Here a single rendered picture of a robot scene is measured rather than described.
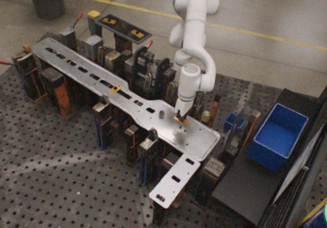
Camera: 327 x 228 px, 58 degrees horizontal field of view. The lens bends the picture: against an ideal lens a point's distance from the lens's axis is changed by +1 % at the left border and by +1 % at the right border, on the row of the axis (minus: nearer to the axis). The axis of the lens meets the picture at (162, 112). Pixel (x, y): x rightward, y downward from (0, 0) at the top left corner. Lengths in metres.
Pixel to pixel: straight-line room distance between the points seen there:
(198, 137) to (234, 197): 0.36
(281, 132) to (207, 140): 0.40
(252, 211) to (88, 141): 1.05
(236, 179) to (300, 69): 2.75
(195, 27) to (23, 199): 1.24
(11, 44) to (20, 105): 1.96
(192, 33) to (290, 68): 2.73
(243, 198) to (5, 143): 1.40
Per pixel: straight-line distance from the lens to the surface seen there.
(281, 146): 1.60
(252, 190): 1.40
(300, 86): 3.75
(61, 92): 1.90
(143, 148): 1.42
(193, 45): 1.31
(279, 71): 3.84
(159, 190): 1.35
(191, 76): 1.24
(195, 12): 1.35
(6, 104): 2.24
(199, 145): 1.51
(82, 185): 1.74
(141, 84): 1.83
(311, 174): 0.88
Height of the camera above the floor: 2.20
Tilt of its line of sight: 48 degrees down
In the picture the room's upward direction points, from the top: 5 degrees clockwise
